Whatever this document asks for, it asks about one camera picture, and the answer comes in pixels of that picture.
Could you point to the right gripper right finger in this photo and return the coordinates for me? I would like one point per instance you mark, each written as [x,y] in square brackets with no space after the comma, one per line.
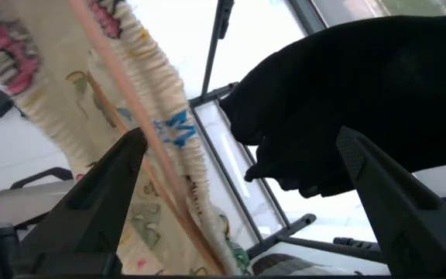
[412,224]

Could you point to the window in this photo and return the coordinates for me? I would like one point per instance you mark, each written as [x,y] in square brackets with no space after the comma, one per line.
[343,9]

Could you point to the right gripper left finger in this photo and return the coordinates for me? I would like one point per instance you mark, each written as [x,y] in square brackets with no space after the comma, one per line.
[91,217]

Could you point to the black garment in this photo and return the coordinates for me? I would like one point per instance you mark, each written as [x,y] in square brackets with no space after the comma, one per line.
[343,97]

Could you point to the cream printed garment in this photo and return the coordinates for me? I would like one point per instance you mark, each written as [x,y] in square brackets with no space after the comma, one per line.
[60,97]

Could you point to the pink clothes hanger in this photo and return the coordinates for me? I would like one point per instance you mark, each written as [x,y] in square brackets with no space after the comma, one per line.
[129,100]

